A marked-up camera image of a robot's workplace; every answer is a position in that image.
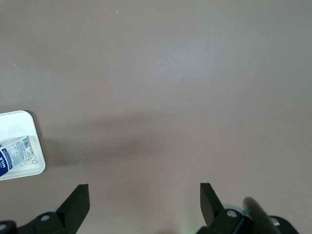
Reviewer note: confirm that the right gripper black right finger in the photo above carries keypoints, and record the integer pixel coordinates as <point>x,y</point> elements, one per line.
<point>209,207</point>

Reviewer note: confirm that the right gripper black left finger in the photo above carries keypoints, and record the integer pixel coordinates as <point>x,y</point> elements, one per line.
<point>75,209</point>

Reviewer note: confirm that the blue white milk carton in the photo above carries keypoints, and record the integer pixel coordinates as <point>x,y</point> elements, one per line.
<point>12,156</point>

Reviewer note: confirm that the cream plastic tray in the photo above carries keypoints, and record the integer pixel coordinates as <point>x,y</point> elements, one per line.
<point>22,124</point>

